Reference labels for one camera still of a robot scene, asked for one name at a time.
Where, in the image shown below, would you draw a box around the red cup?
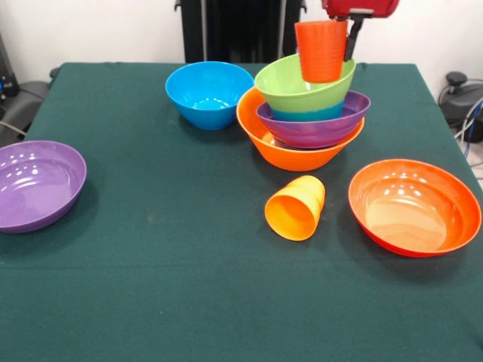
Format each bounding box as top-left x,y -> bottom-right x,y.
294,20 -> 349,84

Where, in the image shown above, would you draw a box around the tangled floor cables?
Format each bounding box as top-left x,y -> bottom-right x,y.
452,96 -> 483,159

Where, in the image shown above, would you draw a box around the large orange bowl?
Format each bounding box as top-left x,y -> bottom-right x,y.
235,87 -> 365,173

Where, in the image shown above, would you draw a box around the purple bowl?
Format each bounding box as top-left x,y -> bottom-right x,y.
0,140 -> 88,235
256,89 -> 372,150

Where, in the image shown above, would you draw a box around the orange cup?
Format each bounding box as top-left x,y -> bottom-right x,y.
264,175 -> 326,241

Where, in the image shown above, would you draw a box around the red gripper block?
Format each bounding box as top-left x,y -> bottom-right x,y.
321,0 -> 400,63

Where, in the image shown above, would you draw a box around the red shallow bowl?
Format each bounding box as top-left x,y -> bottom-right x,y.
347,158 -> 483,259

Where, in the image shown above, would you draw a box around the green bowl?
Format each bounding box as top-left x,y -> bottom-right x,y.
254,54 -> 357,113

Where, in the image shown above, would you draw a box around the black equipment box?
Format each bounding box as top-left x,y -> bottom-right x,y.
0,33 -> 20,101

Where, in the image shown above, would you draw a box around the small translucent blue bowl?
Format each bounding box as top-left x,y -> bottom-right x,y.
270,98 -> 345,122

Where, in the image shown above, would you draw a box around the dark green tablecloth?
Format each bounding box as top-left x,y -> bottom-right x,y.
0,62 -> 483,362

